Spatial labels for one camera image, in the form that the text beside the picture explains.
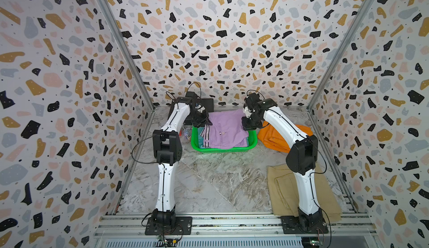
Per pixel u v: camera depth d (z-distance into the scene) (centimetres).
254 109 69
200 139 97
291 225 73
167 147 61
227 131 95
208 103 117
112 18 78
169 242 71
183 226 73
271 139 98
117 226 75
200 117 88
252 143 94
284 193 83
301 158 56
